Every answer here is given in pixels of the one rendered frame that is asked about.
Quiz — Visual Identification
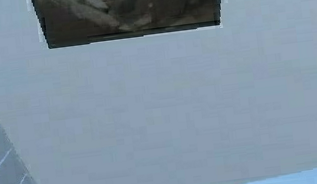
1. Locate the dark framed wall picture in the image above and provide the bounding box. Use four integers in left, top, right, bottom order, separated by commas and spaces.
25, 0, 232, 52

